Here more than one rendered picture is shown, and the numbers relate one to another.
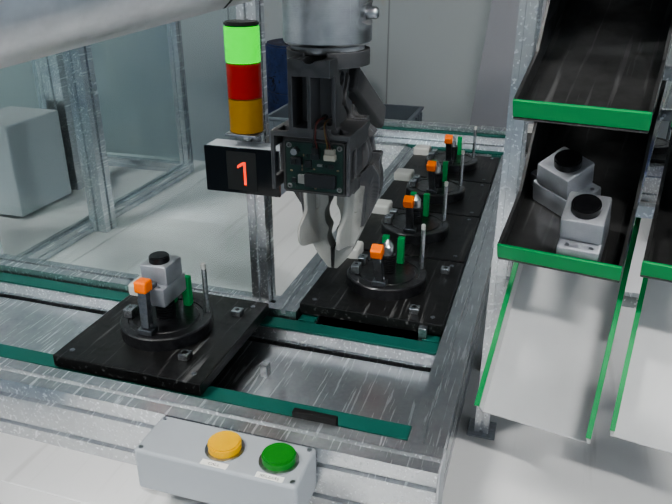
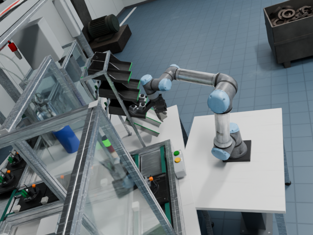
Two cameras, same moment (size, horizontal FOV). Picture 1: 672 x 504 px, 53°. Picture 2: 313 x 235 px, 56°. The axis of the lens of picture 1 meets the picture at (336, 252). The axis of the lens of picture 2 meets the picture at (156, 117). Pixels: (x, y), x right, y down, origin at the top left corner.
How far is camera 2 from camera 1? 205 cm
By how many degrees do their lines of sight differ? 81
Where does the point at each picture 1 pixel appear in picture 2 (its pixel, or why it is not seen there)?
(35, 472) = (189, 200)
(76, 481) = (187, 193)
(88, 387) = (172, 190)
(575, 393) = (153, 126)
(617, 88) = (130, 93)
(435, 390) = (151, 147)
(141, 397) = (171, 179)
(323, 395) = (153, 166)
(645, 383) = not seen: hidden behind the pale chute
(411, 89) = not seen: outside the picture
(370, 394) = (151, 161)
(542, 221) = (137, 114)
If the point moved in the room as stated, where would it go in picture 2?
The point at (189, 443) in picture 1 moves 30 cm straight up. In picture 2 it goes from (179, 164) to (164, 133)
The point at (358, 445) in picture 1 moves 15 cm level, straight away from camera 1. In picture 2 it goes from (167, 149) to (150, 158)
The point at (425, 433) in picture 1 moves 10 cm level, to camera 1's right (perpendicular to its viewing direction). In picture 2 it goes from (162, 143) to (158, 137)
